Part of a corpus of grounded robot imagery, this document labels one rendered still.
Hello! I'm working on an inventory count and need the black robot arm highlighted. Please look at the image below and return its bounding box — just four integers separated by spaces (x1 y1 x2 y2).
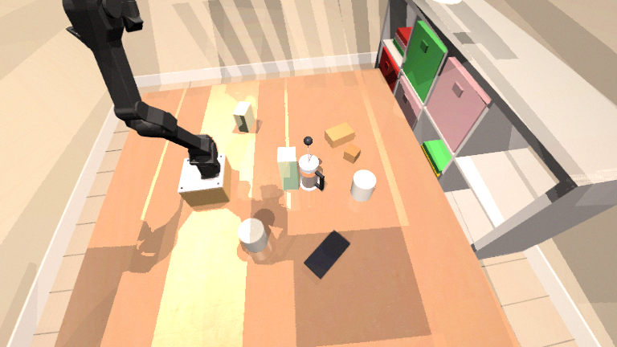
62 0 221 180

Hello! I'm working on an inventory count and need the grey cylinder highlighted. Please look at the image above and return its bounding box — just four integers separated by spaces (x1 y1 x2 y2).
239 218 268 252
350 169 377 202

